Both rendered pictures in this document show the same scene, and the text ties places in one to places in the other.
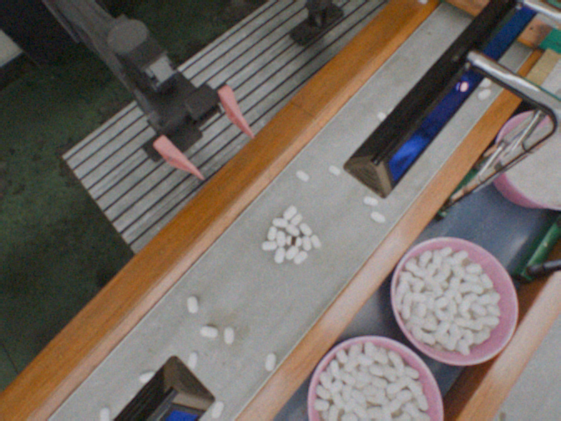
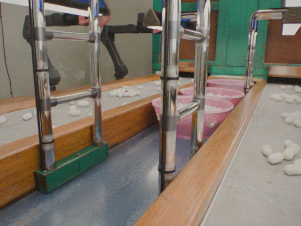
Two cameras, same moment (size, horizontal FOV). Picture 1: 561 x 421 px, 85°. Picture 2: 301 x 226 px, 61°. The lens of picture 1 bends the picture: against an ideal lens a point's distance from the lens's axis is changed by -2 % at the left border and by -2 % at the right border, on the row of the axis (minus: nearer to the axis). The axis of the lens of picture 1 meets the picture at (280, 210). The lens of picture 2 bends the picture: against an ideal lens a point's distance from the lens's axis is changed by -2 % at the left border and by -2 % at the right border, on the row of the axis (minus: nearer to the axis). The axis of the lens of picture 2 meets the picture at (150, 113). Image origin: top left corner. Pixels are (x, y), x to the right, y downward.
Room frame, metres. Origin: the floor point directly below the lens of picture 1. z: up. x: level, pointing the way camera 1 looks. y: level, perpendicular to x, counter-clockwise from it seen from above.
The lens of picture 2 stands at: (-0.91, 0.39, 0.93)
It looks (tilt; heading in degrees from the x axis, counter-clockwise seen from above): 13 degrees down; 334
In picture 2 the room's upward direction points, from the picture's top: 1 degrees clockwise
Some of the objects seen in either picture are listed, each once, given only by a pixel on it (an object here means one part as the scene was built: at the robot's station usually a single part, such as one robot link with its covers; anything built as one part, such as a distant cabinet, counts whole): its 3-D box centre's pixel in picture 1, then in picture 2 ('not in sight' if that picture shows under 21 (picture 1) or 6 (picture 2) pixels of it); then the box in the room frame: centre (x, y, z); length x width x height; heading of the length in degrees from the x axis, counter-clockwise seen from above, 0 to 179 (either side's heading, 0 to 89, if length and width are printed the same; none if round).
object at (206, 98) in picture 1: (226, 122); (100, 18); (0.29, 0.06, 1.07); 0.09 x 0.07 x 0.07; 32
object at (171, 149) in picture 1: (190, 150); (89, 16); (0.25, 0.11, 1.07); 0.09 x 0.07 x 0.07; 32
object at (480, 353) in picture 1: (444, 298); (211, 102); (-0.04, -0.33, 0.72); 0.27 x 0.27 x 0.10
